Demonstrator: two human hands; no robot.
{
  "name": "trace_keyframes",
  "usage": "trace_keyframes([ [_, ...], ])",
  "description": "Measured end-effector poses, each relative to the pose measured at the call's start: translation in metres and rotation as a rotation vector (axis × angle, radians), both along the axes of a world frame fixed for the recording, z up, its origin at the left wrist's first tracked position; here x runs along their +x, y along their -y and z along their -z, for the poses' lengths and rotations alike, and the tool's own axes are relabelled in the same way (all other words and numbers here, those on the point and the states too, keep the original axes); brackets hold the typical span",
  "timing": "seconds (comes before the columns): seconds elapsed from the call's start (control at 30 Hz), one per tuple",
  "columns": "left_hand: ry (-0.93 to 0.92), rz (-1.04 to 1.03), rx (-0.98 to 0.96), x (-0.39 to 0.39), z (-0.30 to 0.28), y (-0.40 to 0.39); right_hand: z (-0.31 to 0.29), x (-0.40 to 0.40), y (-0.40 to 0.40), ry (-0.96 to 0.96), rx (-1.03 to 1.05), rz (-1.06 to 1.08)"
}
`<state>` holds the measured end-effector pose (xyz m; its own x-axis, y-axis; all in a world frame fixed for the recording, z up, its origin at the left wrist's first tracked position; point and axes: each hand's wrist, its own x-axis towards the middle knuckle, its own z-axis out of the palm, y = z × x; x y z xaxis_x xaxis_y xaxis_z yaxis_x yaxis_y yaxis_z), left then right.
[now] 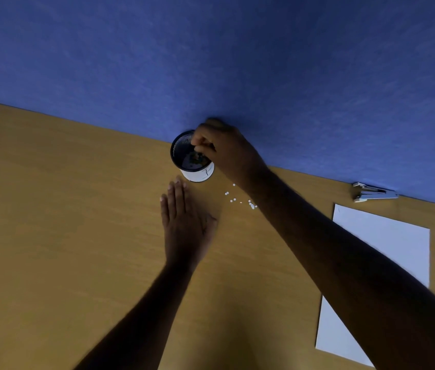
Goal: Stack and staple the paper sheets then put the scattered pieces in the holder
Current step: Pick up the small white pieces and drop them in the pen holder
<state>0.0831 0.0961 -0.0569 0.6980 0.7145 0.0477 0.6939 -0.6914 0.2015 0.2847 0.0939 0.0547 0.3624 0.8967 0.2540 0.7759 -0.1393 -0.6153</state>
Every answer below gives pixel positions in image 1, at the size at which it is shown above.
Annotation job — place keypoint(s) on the person's left thumb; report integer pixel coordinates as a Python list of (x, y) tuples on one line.
[(210, 223)]

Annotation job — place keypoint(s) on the scattered white paper dots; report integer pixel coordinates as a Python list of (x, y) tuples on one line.
[(240, 198)]

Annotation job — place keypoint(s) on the person's left forearm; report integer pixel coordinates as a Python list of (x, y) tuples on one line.
[(140, 319)]

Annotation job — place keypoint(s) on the silver stapler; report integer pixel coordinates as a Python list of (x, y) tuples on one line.
[(373, 193)]

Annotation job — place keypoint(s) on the person's left hand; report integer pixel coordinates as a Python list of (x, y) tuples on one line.
[(186, 231)]

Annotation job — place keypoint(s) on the person's left little finger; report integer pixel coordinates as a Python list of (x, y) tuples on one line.
[(164, 210)]

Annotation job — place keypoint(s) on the white paper sheet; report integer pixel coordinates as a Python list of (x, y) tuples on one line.
[(375, 265)]

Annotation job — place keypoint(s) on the person's right hand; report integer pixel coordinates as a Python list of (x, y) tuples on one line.
[(229, 154)]

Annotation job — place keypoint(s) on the black mesh pen cup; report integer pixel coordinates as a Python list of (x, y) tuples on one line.
[(190, 157)]

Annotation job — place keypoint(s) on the person's right fingers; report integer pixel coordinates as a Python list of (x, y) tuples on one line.
[(202, 140)]

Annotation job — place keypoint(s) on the person's left middle finger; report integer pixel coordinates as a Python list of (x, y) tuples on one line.
[(179, 196)]

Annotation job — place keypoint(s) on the person's right forearm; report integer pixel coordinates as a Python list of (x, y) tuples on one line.
[(356, 273)]

